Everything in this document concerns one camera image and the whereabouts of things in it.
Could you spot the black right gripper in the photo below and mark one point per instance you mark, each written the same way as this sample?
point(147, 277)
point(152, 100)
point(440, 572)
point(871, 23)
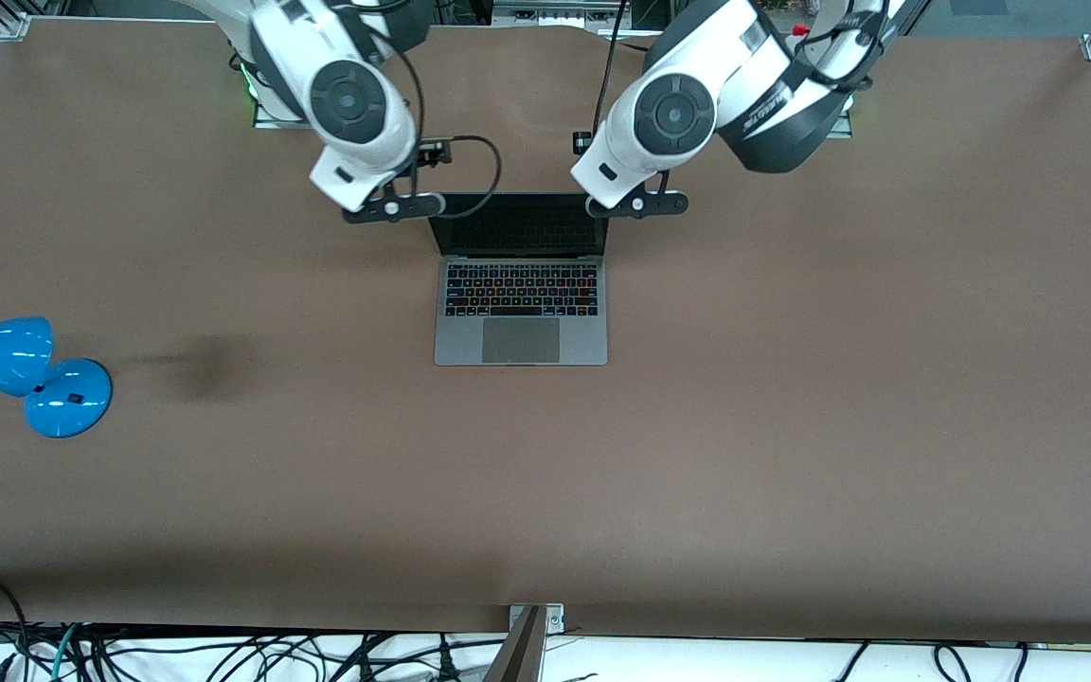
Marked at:
point(429, 152)

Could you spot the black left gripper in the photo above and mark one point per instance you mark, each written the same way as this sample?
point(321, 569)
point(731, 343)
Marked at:
point(577, 149)

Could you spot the grey laptop with black keyboard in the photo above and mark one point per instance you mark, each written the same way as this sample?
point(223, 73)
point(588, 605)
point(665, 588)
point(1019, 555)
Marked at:
point(521, 341)

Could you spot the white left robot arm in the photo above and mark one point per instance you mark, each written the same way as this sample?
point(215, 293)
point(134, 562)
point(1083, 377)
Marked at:
point(673, 114)

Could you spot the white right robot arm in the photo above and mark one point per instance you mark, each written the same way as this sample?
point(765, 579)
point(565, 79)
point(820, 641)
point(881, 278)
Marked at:
point(347, 99)

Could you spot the grey metal equipment box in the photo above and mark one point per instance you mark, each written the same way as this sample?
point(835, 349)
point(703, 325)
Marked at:
point(545, 14)

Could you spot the brown table cover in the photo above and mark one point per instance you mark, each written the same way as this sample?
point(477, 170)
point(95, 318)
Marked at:
point(792, 474)

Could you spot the blue desk lamp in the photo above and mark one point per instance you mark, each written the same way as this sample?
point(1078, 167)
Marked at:
point(67, 398)

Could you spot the grey metal beam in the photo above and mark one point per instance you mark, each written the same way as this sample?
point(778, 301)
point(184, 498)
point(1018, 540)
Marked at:
point(519, 654)

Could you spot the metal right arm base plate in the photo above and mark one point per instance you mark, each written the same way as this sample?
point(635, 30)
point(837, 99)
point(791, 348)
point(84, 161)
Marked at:
point(271, 121)

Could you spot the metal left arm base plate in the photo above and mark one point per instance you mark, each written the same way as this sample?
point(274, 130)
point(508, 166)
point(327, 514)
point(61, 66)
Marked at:
point(847, 123)

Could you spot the small metal table bracket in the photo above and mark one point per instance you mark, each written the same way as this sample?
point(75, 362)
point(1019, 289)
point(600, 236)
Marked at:
point(555, 620)

